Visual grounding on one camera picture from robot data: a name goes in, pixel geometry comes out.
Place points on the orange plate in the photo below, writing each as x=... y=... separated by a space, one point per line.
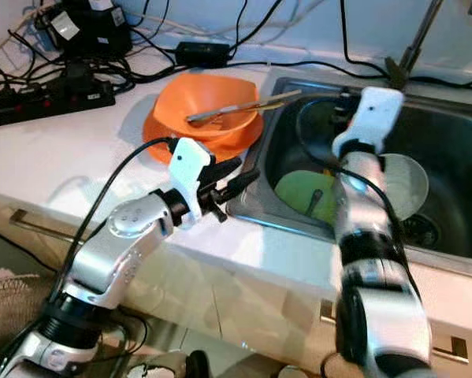
x=157 y=142

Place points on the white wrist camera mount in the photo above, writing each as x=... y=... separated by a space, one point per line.
x=373 y=118
x=188 y=169

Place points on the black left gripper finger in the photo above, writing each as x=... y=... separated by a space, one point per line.
x=228 y=165
x=243 y=186

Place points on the dark small spoon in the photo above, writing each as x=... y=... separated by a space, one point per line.
x=314 y=202

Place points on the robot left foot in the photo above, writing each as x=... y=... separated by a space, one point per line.
x=165 y=365

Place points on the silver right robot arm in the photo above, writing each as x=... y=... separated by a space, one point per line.
x=358 y=197

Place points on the black charger box white labels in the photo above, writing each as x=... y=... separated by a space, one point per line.
x=86 y=35

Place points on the metal sink faucet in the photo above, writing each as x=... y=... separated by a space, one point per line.
x=401 y=67

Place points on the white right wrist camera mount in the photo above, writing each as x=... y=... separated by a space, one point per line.
x=373 y=118

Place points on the black power strip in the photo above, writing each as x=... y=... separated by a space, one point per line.
x=46 y=102

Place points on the stainless steel sink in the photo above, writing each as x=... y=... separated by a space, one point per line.
x=448 y=157

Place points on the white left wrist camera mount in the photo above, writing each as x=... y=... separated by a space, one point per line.
x=188 y=169

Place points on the white kitchen cabinet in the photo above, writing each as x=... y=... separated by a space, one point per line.
x=267 y=307

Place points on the pale translucent bowl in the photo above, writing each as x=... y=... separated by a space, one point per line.
x=405 y=185

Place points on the orange bowl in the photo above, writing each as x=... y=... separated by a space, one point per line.
x=208 y=90

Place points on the green plate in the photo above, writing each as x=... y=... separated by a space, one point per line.
x=295 y=197

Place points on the black power adapter brick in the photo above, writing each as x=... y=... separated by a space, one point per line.
x=202 y=53

